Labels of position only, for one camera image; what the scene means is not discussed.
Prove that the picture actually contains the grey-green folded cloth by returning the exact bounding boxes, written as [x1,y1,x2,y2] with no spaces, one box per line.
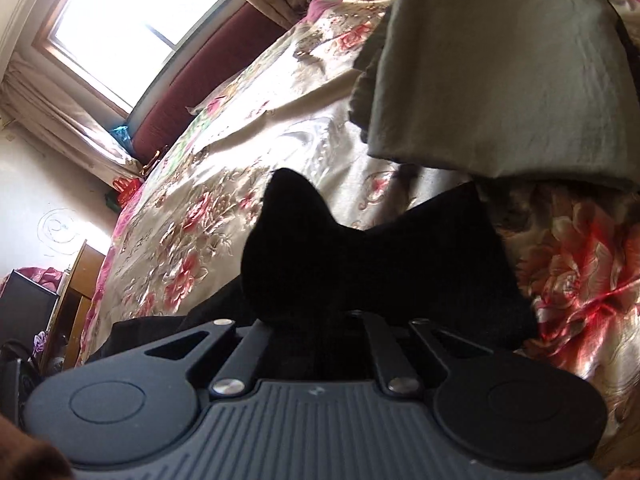
[347,0,633,193]

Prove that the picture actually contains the pink cloth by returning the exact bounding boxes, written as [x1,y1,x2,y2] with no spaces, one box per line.
[17,266,68,291]

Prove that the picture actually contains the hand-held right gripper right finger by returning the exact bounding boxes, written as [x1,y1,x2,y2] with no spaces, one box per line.
[347,310,493,396]

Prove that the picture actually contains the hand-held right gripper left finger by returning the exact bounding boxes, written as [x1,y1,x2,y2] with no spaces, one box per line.
[142,317,275,398]

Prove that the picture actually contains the maroon padded window seat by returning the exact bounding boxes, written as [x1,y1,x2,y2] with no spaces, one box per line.
[127,2,296,161]

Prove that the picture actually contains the red shopping bag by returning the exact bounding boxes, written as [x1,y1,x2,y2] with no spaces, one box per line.
[112,176,143,206]

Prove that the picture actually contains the blue plastic bag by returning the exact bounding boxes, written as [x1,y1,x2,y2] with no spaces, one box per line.
[110,122,136,156]

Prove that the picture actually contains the dark object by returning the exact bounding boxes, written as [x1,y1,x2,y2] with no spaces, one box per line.
[0,340,38,431]

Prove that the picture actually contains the wooden desk cabinet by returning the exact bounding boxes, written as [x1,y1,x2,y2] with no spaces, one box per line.
[40,240,108,376]

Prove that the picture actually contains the black monitor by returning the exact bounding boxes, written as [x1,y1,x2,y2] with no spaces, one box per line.
[0,270,61,351]

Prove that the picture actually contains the brown cloth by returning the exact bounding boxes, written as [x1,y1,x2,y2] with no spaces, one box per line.
[0,412,73,480]

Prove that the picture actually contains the floral satin bedspread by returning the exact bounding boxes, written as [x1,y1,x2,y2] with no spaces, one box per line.
[77,0,640,461]

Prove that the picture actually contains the black pants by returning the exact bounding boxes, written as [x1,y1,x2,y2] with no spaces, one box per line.
[87,167,538,381]

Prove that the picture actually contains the window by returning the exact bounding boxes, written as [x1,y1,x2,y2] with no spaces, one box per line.
[42,0,236,116]

